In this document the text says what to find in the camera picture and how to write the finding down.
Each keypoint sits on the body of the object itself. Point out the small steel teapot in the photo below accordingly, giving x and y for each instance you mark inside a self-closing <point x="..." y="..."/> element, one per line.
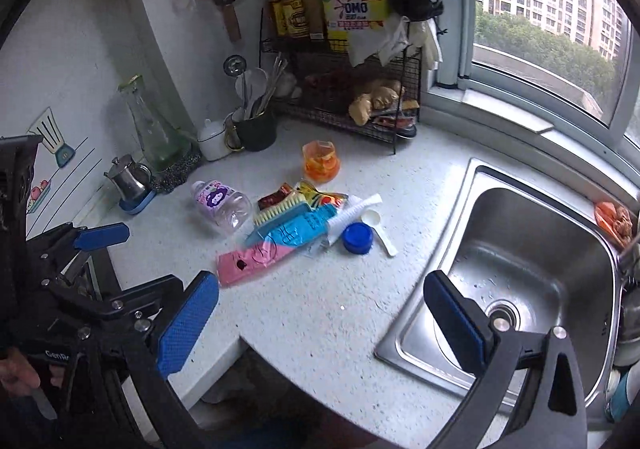
<point x="127" y="178"/>

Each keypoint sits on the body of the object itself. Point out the teal dish soap bottle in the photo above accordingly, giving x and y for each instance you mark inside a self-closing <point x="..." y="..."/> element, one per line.
<point x="620" y="394"/>

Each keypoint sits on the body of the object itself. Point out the blue coaster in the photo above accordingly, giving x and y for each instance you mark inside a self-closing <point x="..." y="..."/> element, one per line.
<point x="137" y="205"/>

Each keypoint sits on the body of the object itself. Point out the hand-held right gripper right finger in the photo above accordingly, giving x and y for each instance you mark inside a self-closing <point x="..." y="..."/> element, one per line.
<point x="457" y="324"/>

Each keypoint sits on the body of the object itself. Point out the clear plastic bottle purple label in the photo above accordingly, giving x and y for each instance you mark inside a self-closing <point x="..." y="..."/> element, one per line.
<point x="220" y="206"/>

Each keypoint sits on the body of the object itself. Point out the blue bottle cap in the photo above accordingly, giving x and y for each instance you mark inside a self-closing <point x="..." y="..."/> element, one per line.
<point x="357" y="238"/>

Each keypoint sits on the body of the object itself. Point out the blue plastic wrapper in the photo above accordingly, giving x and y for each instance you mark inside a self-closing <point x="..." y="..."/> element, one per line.
<point x="300" y="231"/>

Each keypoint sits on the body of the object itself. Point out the blue scrubbing brush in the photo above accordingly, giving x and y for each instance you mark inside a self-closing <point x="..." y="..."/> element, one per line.
<point x="280" y="219"/>

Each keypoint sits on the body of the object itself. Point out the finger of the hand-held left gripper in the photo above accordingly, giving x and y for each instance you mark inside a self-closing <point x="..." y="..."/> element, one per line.
<point x="100" y="236"/>
<point x="125" y="296"/>

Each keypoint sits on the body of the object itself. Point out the bundle of chopsticks and spoons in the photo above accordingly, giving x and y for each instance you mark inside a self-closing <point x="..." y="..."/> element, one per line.
<point x="257" y="89"/>

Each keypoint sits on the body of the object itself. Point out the dried red chilies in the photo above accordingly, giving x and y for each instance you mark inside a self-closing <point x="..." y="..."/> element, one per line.
<point x="325" y="79"/>

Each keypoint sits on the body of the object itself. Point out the person's left hand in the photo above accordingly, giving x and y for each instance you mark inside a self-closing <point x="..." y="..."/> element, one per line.
<point x="17" y="374"/>

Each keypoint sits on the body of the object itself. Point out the small seasoning packets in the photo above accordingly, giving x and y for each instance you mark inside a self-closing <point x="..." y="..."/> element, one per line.
<point x="397" y="115"/>

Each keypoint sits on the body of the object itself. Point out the steel wool scourer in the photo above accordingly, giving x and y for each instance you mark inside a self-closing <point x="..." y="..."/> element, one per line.
<point x="177" y="171"/>

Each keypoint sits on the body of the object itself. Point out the garlic bulb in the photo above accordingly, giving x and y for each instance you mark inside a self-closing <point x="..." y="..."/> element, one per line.
<point x="287" y="85"/>

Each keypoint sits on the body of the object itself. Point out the pink plastic wrapper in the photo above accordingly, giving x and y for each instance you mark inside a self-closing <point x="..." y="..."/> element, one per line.
<point x="250" y="261"/>

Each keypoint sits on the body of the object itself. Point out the yellow foil packet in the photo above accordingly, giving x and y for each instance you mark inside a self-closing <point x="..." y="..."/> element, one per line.
<point x="315" y="194"/>

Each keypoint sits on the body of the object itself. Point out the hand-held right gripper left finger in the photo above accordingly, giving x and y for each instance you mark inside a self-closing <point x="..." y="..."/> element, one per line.
<point x="187" y="324"/>

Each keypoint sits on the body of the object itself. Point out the white plastic bag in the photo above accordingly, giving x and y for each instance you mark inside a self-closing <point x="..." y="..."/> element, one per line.
<point x="372" y="41"/>

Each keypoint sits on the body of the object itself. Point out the white ribbed plastic strip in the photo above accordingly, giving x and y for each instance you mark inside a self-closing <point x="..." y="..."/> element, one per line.
<point x="352" y="211"/>

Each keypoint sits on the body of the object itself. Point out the ginger root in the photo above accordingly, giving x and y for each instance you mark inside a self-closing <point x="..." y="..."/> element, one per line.
<point x="372" y="101"/>

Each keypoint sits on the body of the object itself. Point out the sink drain strainer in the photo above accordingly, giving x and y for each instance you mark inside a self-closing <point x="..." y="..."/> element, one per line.
<point x="500" y="316"/>

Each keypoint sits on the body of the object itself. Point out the metal suction hook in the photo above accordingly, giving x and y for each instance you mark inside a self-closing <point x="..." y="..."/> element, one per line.
<point x="233" y="65"/>

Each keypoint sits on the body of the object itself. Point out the white plastic spoon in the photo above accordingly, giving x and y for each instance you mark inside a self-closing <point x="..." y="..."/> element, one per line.
<point x="380" y="229"/>

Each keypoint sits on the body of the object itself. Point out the white ceramic lidded pot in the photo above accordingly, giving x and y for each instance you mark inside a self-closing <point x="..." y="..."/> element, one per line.
<point x="212" y="139"/>

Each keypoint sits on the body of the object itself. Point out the clear glass carafe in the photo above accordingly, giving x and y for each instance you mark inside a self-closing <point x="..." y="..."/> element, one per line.
<point x="150" y="129"/>

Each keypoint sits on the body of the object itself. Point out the white window frame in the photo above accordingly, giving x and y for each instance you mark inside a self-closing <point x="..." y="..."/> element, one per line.
<point x="450" y="29"/>

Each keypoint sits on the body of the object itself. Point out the green trees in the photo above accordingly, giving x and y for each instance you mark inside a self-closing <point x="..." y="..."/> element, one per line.
<point x="540" y="49"/>

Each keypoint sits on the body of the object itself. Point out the stainless steel sink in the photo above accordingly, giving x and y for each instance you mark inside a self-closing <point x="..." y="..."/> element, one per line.
<point x="525" y="254"/>

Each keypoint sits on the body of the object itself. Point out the orange dish cloth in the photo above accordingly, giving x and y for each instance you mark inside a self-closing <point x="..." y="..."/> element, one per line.
<point x="610" y="221"/>

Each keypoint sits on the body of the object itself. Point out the orange plastic cup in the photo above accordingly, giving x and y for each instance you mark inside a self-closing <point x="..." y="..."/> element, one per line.
<point x="320" y="161"/>

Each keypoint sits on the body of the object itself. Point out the red chili sauce packet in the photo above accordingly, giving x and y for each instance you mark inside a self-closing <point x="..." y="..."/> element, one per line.
<point x="274" y="196"/>

